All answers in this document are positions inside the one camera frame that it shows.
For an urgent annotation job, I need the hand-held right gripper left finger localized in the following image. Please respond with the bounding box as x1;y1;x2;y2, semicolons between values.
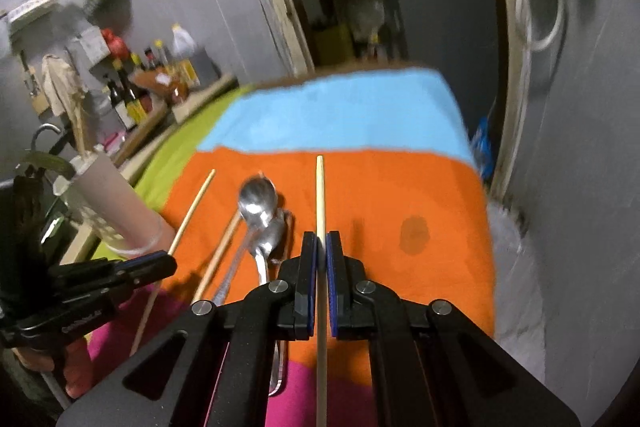
55;231;321;427

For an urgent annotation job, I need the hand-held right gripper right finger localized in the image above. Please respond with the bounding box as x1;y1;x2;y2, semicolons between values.
326;231;583;427

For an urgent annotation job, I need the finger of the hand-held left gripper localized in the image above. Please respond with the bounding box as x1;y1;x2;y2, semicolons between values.
47;251;178;286
62;277;151;305

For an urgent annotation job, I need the steel spoon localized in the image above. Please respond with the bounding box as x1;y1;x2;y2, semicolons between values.
252;219;290;398
212;176;278;305

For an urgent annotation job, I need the white plastic utensil basket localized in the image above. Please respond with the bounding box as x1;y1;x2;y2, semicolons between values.
52;149;178;258

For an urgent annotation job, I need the person's left hand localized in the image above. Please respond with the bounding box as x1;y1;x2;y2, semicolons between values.
22;337;95;400

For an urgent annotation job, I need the multicoloured patchwork cloth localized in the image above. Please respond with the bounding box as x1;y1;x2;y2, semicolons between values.
87;64;498;427

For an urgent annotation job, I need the wooden cutting board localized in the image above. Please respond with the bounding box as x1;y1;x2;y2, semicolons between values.
114;101;172;168

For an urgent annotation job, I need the dark bottle with white label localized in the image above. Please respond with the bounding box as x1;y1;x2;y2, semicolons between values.
106;77;137;132

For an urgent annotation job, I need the dark bottle with yellow label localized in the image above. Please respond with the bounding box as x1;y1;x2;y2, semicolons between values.
120;57;150;125

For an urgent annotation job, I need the curved steel faucet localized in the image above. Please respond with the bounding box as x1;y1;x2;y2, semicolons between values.
30;123;64;156

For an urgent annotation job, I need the hanging beige towel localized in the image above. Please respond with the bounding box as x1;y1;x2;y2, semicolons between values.
40;53;87;118

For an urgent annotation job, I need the blue plastic bag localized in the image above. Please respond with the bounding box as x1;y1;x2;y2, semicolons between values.
471;116;494;181

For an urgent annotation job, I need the yellow-capped sauce bottle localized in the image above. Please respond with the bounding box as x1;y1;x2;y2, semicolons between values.
154;39;171;75

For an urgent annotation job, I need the hanging wooden board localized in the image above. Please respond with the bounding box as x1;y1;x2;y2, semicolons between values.
19;51;52;116

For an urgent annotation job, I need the large oil jug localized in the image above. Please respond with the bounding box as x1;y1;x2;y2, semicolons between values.
169;23;202;88

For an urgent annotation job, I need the red plastic bag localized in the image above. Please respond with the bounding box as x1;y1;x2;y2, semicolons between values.
101;28;129;61

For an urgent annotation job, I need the grey cabinet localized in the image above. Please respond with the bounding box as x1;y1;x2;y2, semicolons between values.
399;0;502;68

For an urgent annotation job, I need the white wall box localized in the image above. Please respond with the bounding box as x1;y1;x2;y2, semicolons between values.
74;26;112;64

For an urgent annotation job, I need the white slotted wall rack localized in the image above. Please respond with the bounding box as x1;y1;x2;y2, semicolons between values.
4;0;67;26

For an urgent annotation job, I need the wooden door frame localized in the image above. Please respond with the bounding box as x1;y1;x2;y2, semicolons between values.
234;0;532;204

